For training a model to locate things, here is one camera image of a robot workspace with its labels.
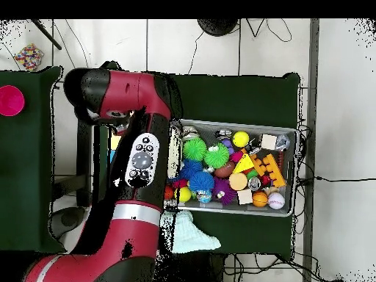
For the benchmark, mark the clear mesh bin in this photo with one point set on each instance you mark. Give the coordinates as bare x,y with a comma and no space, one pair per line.
235,210

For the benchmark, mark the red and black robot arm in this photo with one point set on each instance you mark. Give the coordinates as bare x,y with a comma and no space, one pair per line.
135,94

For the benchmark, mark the mint green cloth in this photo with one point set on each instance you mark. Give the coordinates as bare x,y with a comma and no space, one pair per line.
194,235

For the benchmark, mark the black rod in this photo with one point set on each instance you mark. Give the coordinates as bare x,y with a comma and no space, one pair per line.
46,34

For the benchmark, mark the yellow toy cheese wedge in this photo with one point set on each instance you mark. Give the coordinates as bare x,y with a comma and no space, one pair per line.
244,164

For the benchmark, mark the small orange basketball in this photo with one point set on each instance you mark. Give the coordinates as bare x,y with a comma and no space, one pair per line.
260,198

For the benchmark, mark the wooden box with three holes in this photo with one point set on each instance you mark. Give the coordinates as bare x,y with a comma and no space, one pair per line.
113,144

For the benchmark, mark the purple spiky ball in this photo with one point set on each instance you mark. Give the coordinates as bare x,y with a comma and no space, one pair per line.
223,191

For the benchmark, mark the orange toy building block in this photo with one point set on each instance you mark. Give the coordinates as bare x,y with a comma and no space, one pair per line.
271,170

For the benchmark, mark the dark green tablecloth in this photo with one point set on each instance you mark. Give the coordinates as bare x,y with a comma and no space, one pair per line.
35,194
235,94

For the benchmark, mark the plain wooden cube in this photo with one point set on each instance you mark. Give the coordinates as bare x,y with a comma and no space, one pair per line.
268,141

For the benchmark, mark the black chair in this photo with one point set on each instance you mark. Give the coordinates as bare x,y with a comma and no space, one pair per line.
82,170

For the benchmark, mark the yellow tennis ball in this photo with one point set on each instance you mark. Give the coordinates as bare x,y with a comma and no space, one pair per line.
240,139

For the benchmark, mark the black round stand base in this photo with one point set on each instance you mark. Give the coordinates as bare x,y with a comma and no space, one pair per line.
217,25

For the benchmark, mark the multicoloured patterned object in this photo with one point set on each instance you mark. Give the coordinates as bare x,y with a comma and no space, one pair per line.
28,57

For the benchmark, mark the pink cup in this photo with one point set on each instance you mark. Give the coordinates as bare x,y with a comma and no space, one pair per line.
10,100

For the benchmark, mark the white baseball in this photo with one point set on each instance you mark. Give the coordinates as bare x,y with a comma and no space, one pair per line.
276,200

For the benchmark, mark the blue spiky ball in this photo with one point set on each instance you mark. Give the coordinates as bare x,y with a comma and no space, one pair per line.
201,182

